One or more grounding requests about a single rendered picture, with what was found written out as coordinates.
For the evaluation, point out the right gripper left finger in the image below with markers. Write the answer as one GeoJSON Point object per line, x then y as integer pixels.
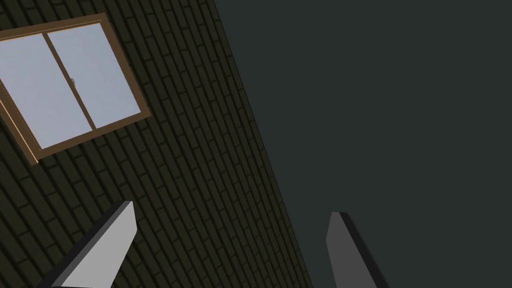
{"type": "Point", "coordinates": [104, 252]}

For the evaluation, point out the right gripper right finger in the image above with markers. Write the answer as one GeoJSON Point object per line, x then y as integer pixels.
{"type": "Point", "coordinates": [347, 256]}

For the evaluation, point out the brown framed window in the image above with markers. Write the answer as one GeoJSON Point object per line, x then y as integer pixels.
{"type": "Point", "coordinates": [68, 84]}

